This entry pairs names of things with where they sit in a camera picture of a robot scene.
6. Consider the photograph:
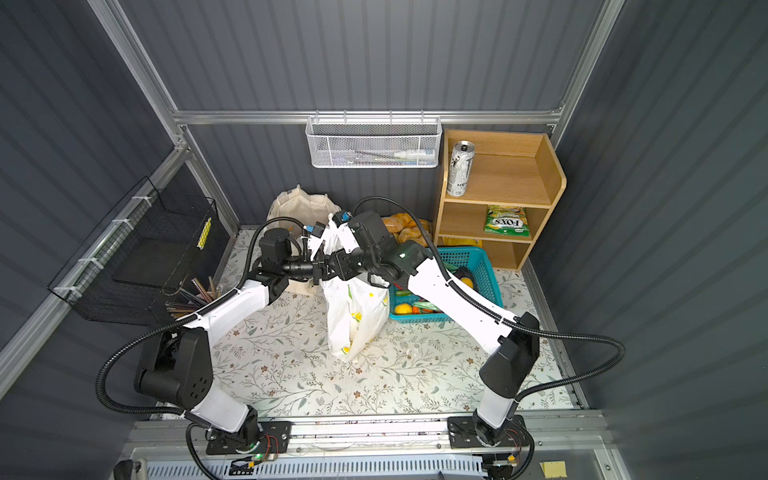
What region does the white plastic grocery bag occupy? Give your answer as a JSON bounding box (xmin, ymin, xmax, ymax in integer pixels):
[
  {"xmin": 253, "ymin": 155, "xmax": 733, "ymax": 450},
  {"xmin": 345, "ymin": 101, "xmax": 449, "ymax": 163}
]
[{"xmin": 307, "ymin": 220, "xmax": 391, "ymax": 362}]

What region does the cream canvas tote bag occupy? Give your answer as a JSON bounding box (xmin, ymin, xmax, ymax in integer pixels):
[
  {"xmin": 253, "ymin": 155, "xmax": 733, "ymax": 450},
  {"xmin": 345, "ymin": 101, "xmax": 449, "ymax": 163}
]
[{"xmin": 266, "ymin": 185, "xmax": 341, "ymax": 296}]

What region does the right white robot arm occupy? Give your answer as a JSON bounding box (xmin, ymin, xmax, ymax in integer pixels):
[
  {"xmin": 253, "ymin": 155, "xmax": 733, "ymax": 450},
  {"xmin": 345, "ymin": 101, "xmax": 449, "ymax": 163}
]
[{"xmin": 310, "ymin": 209, "xmax": 626, "ymax": 435}]

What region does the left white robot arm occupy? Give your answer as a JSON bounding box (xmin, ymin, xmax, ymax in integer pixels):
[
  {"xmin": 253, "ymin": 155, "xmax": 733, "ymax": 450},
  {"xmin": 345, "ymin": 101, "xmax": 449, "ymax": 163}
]
[{"xmin": 95, "ymin": 217, "xmax": 325, "ymax": 438}]

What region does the yellow bread tray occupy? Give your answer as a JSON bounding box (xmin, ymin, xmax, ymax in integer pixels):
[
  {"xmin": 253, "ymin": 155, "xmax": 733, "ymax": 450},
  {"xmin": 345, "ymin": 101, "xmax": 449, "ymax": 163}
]
[{"xmin": 382, "ymin": 213, "xmax": 432, "ymax": 248}]

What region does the yellow lemon lower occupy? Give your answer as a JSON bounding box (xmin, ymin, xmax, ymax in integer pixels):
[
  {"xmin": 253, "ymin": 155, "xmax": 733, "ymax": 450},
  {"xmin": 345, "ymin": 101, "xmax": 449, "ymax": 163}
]
[{"xmin": 394, "ymin": 303, "xmax": 413, "ymax": 315}]

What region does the teal plastic basket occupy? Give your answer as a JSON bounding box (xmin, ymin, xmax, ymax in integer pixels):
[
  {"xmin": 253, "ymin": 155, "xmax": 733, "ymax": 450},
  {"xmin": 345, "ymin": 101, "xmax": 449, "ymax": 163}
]
[{"xmin": 389, "ymin": 246, "xmax": 504, "ymax": 324}]

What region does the floral table mat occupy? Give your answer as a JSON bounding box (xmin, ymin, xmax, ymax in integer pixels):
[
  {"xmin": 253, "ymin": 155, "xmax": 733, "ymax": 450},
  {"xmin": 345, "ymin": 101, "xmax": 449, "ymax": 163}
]
[{"xmin": 160, "ymin": 226, "xmax": 577, "ymax": 420}]

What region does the pink pencil cup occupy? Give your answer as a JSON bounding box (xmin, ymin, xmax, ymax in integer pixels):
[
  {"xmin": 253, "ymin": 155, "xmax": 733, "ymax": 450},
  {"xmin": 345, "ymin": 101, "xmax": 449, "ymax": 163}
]
[{"xmin": 161, "ymin": 275, "xmax": 221, "ymax": 319}]

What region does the left silver drink can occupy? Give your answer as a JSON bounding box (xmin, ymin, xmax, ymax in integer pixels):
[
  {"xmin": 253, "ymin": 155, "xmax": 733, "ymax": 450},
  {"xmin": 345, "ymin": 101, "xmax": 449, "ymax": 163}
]
[{"xmin": 446, "ymin": 141, "xmax": 475, "ymax": 197}]

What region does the green Fox's candy bag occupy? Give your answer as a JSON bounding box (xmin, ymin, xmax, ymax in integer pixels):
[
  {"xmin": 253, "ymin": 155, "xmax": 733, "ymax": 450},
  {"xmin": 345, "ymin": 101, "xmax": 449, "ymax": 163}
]
[{"xmin": 484, "ymin": 205, "xmax": 530, "ymax": 237}]

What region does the wooden shelf unit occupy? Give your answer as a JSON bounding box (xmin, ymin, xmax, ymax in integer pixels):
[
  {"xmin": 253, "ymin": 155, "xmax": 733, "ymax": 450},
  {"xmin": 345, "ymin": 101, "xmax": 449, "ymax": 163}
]
[{"xmin": 433, "ymin": 130, "xmax": 567, "ymax": 271}]

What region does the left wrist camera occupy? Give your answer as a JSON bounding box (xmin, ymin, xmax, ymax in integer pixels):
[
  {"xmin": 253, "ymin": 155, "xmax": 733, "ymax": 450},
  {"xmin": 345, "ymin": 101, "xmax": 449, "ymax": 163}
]
[{"xmin": 304, "ymin": 222, "xmax": 326, "ymax": 260}]

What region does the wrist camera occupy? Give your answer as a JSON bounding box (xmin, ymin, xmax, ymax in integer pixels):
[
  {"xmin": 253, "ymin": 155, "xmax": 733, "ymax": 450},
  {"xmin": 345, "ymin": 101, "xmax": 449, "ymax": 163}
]
[
  {"xmin": 304, "ymin": 222, "xmax": 326, "ymax": 260},
  {"xmin": 329, "ymin": 210, "xmax": 359, "ymax": 254}
]

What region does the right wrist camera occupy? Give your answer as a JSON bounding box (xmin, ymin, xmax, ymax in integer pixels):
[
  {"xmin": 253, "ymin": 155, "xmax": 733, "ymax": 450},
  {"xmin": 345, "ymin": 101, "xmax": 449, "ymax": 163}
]
[{"xmin": 329, "ymin": 210, "xmax": 359, "ymax": 254}]

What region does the black wire wall basket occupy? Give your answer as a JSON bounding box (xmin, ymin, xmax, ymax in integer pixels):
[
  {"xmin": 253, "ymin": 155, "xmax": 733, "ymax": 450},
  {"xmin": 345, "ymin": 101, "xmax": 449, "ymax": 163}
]
[{"xmin": 48, "ymin": 169, "xmax": 230, "ymax": 326}]

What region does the white wire wall basket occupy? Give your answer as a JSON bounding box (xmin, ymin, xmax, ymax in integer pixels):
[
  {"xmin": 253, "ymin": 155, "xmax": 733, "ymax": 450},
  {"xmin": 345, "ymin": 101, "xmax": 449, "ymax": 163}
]
[{"xmin": 305, "ymin": 112, "xmax": 443, "ymax": 169}]

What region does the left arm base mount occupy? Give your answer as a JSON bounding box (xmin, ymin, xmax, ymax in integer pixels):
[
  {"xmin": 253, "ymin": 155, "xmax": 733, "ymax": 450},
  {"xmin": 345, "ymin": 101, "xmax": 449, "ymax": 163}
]
[{"xmin": 205, "ymin": 421, "xmax": 294, "ymax": 456}]

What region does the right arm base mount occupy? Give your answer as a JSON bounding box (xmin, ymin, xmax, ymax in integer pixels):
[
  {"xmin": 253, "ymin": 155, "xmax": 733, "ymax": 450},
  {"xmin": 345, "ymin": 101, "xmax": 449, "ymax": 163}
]
[{"xmin": 446, "ymin": 415, "xmax": 533, "ymax": 450}]

